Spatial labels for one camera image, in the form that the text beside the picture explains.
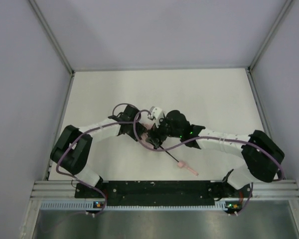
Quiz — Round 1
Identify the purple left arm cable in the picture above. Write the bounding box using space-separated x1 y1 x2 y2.
55 103 143 215

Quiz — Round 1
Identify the aluminium frame post left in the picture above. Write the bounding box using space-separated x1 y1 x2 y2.
27 0 75 76

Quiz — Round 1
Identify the grey slotted cable duct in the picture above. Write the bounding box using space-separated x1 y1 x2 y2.
39 199 238 211

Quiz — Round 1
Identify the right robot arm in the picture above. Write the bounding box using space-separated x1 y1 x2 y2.
147 107 285 190

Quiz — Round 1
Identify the pink and black folding umbrella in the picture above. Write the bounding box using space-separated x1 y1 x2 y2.
141 133 199 176

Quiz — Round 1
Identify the aluminium frame post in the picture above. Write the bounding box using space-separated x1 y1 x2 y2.
246 0 296 74
27 0 75 76

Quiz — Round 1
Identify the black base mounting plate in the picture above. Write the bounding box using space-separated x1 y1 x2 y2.
74 180 253 206

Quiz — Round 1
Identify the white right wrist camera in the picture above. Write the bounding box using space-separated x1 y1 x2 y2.
148 106 165 127

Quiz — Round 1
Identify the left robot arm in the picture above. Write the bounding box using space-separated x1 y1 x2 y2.
50 104 147 187

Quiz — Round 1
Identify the aluminium frame post right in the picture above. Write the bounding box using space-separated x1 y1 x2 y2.
246 0 296 74

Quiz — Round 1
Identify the aluminium frame rail front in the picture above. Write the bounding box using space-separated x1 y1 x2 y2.
30 180 299 201

